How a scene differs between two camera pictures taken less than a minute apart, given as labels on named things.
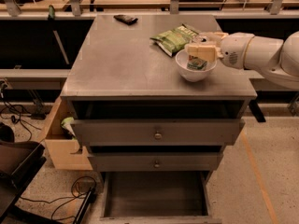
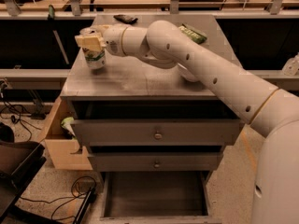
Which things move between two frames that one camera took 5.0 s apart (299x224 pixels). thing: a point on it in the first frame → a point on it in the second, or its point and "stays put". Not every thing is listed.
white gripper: (232, 50) → (112, 40)
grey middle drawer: (157, 161) stays put
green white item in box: (65, 124) stays put
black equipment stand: (20, 161) stays put
